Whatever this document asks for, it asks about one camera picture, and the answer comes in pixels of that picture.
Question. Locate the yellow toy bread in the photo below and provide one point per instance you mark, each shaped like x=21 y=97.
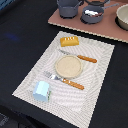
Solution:
x=69 y=41

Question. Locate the light blue milk carton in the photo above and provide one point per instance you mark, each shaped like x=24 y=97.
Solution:
x=41 y=91

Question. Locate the grey frying pan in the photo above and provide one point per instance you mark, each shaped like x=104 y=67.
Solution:
x=92 y=20

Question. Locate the small white bottle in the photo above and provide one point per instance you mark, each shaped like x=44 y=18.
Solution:
x=87 y=12

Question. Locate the red-brown sausage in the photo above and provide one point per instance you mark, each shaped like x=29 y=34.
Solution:
x=95 y=14

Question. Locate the round wooden plate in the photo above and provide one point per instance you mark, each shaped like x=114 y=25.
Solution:
x=68 y=66

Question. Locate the beige woven placemat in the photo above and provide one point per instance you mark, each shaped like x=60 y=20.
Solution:
x=69 y=103

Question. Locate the dark grey cooking pot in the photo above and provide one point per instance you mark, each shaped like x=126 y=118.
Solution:
x=68 y=8

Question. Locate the pink stove board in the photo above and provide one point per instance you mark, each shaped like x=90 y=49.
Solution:
x=107 y=27

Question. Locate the black burner disc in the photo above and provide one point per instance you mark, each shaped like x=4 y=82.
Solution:
x=97 y=3

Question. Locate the beige bowl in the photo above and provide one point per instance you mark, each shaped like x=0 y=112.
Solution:
x=122 y=14

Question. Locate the fork with orange handle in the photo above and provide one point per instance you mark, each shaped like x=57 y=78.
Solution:
x=66 y=81

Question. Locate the knife with orange handle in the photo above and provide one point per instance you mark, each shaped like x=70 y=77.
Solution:
x=79 y=56

